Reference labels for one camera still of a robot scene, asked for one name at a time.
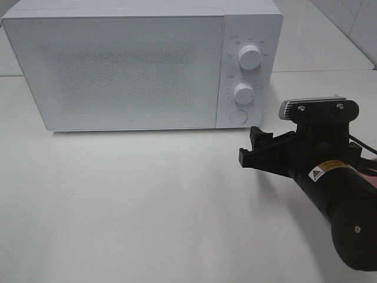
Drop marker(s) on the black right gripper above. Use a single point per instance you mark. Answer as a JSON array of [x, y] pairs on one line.
[[299, 150]]

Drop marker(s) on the round white door button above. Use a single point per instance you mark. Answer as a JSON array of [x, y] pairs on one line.
[[239, 117]]

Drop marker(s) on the pink round plate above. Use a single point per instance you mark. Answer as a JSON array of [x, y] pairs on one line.
[[369, 173]]

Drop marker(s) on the white microwave door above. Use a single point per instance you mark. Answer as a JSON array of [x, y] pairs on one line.
[[121, 73]]

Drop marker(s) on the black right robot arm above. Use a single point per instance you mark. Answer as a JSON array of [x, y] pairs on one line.
[[330, 170]]

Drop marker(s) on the lower white timer knob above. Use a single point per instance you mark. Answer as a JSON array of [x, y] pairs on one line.
[[243, 94]]

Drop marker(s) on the upper white power knob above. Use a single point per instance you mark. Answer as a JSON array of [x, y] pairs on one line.
[[249, 56]]

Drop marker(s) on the white microwave oven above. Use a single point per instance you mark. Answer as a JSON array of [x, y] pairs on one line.
[[259, 22]]

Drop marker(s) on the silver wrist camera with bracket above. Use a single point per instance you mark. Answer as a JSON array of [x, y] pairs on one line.
[[319, 110]]

